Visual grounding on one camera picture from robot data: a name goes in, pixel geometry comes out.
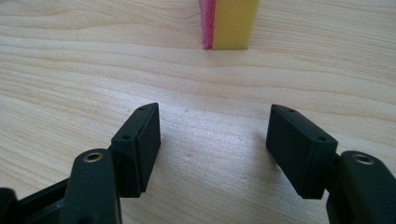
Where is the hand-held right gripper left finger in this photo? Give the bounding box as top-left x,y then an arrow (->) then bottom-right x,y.
57,102 -> 162,224

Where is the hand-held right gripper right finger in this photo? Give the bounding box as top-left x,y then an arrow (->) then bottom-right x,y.
265,104 -> 396,224

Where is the yellow and pink sponge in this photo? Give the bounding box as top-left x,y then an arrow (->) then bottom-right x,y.
199,0 -> 261,51

